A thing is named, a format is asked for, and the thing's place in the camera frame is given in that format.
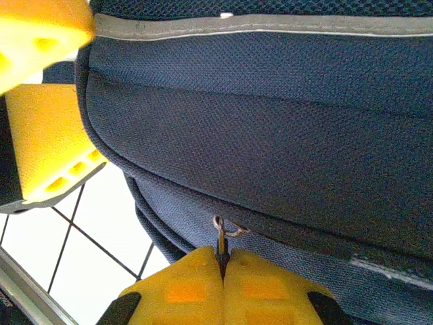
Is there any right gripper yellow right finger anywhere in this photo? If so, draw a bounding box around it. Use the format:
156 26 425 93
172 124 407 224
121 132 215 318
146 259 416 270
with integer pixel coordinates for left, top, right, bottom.
223 248 352 325

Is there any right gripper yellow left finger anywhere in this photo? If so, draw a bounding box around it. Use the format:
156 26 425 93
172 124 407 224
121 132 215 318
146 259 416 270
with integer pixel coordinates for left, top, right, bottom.
96 246 226 325

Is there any navy blue backpack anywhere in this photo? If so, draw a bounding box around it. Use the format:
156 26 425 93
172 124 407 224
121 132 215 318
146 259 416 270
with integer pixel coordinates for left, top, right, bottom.
42 0 433 325

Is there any aluminium mounting rail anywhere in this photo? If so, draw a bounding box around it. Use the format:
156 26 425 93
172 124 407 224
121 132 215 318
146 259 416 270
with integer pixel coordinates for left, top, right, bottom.
0 248 77 325

